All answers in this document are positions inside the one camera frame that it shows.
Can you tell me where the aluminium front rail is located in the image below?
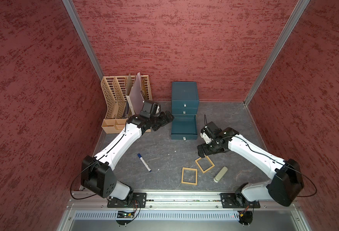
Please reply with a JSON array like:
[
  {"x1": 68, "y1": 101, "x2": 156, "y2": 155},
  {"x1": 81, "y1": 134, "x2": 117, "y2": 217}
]
[{"x1": 58, "y1": 190, "x2": 311, "y2": 231}]

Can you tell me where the brown printed cardboard sheet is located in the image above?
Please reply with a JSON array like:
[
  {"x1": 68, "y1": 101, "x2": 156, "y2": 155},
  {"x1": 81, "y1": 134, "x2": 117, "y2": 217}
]
[{"x1": 126, "y1": 74, "x2": 133, "y2": 96}]

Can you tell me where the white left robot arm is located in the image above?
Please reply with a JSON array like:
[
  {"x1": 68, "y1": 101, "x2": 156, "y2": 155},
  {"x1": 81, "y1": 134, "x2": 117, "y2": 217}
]
[{"x1": 81, "y1": 111, "x2": 174, "y2": 200}]

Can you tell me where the beige lattice file organizer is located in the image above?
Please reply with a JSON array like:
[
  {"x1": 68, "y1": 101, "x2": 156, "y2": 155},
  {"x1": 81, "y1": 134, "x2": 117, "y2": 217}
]
[{"x1": 101, "y1": 74, "x2": 153, "y2": 134}]

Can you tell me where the lilac plastic folder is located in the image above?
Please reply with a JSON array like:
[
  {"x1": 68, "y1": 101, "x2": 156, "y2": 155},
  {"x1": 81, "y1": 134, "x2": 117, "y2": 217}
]
[{"x1": 127, "y1": 73, "x2": 144, "y2": 115}]

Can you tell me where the aluminium right corner post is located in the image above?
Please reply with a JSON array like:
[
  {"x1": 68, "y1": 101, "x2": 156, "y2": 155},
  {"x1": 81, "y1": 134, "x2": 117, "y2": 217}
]
[{"x1": 244, "y1": 0, "x2": 310, "y2": 107}]

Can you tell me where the aluminium corner post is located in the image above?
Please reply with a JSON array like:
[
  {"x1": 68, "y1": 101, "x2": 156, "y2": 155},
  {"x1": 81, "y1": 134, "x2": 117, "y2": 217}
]
[
  {"x1": 62, "y1": 0, "x2": 104, "y2": 81},
  {"x1": 244, "y1": 0, "x2": 310, "y2": 107}
]

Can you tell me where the left controller board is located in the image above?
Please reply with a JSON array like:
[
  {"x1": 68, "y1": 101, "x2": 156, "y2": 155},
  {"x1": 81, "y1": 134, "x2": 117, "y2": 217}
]
[{"x1": 117, "y1": 211, "x2": 135, "y2": 219}]

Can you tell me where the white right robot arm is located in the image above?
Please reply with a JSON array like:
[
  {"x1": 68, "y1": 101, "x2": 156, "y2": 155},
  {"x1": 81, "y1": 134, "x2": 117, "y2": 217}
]
[{"x1": 197, "y1": 126, "x2": 304, "y2": 207}]

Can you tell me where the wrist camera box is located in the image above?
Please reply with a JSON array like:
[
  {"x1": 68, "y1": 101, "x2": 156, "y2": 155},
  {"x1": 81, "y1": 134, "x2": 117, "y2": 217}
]
[
  {"x1": 200, "y1": 122, "x2": 221, "y2": 144},
  {"x1": 140, "y1": 100, "x2": 160, "y2": 119}
]

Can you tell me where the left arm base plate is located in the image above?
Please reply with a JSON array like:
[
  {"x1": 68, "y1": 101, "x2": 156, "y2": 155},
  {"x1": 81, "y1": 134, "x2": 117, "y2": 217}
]
[{"x1": 107, "y1": 192, "x2": 147, "y2": 208}]

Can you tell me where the aluminium left corner post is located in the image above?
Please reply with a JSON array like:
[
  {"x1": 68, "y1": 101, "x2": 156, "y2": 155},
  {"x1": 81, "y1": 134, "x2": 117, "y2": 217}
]
[{"x1": 62, "y1": 0, "x2": 104, "y2": 81}]

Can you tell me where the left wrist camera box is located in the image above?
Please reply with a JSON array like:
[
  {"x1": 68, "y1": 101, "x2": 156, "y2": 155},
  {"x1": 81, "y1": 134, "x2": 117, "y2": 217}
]
[{"x1": 140, "y1": 100, "x2": 160, "y2": 119}]

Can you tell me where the beige oblong case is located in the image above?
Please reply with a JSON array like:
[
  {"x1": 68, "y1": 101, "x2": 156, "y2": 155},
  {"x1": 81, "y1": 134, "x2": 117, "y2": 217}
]
[{"x1": 213, "y1": 167, "x2": 228, "y2": 183}]

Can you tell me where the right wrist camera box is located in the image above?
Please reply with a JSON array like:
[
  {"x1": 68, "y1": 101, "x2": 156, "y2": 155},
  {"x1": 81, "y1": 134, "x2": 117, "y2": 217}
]
[{"x1": 200, "y1": 122, "x2": 221, "y2": 144}]

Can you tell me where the teal stacked drawer cabinet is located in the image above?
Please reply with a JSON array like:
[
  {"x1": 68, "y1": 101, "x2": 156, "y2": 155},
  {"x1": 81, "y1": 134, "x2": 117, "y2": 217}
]
[{"x1": 171, "y1": 81, "x2": 200, "y2": 116}]

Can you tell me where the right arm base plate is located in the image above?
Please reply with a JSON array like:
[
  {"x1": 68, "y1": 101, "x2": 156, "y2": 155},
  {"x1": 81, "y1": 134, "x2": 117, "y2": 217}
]
[{"x1": 220, "y1": 192, "x2": 261, "y2": 210}]

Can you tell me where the large tan brooch box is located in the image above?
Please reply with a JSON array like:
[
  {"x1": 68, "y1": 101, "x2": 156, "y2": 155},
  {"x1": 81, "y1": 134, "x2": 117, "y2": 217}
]
[
  {"x1": 181, "y1": 167, "x2": 198, "y2": 185},
  {"x1": 195, "y1": 157, "x2": 215, "y2": 173}
]

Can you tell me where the teal top drawer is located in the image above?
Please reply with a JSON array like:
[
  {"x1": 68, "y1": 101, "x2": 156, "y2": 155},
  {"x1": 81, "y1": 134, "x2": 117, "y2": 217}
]
[{"x1": 171, "y1": 100, "x2": 199, "y2": 108}]

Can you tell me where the blue white marker pen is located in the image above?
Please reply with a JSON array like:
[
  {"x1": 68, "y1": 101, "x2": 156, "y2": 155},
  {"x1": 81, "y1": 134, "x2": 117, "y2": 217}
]
[{"x1": 137, "y1": 154, "x2": 152, "y2": 172}]

